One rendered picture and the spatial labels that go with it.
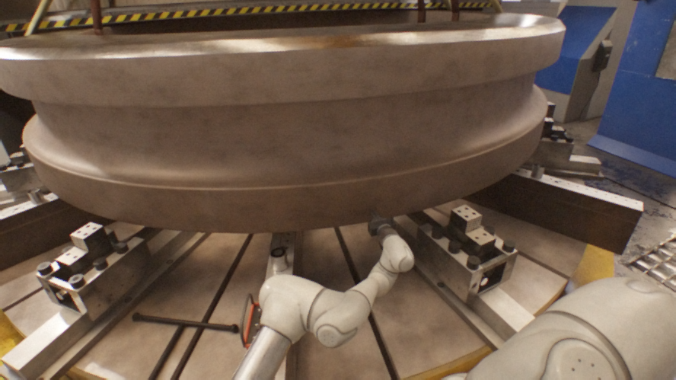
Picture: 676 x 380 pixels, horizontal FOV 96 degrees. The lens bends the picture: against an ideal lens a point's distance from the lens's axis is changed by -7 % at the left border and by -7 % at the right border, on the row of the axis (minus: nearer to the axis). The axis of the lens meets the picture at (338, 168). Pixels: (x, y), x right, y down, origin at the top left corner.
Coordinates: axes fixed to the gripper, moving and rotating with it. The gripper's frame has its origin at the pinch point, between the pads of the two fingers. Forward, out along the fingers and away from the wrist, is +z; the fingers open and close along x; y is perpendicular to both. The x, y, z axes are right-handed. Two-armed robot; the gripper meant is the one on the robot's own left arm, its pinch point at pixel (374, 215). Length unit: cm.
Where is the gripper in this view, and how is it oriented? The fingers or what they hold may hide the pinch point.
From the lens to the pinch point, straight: 170.4
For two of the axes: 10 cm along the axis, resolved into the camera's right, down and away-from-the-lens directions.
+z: -2.6, -4.4, 8.6
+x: -9.6, 1.4, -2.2
